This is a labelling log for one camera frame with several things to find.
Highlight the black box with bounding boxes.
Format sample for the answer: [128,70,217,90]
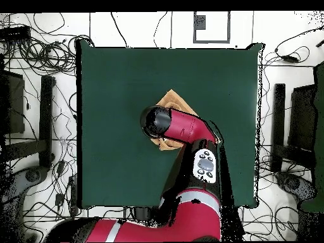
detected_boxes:
[287,84,318,151]
[0,70,25,135]

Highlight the black stand bar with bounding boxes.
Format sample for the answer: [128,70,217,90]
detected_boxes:
[38,75,56,168]
[271,83,287,173]

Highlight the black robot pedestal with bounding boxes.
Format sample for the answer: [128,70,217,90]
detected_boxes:
[130,206,163,227]

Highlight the dark green table cloth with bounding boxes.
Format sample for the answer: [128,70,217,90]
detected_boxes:
[75,41,265,210]

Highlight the narrow black power strip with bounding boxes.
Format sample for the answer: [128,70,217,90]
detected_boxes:
[68,175,80,216]

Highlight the black power adapter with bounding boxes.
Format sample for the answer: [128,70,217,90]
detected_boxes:
[281,54,300,64]

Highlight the tan terry towel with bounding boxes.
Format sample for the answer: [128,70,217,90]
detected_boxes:
[150,89,223,152]

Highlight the grey square floor frame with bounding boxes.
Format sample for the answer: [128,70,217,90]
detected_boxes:
[192,11,232,44]

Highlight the grey chair base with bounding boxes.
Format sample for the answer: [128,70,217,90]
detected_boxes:
[0,165,50,203]
[275,171,318,203]

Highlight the black cable tangle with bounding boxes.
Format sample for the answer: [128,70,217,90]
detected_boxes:
[0,12,95,77]

